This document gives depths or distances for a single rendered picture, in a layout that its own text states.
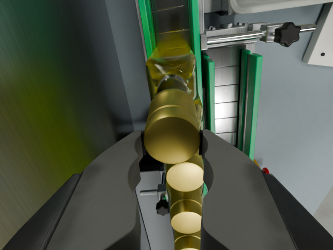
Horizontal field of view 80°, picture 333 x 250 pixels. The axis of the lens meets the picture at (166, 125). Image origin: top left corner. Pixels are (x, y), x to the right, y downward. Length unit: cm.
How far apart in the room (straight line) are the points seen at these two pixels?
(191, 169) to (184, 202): 5
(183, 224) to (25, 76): 19
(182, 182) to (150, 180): 39
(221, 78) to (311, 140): 42
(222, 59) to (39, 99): 33
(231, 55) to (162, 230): 56
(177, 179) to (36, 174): 12
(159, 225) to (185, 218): 50
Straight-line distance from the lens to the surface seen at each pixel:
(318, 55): 63
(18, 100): 20
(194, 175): 18
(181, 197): 22
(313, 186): 90
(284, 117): 68
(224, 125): 48
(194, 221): 22
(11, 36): 21
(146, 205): 64
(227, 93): 45
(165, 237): 76
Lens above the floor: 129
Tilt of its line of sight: 62 degrees down
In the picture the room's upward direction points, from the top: 175 degrees counter-clockwise
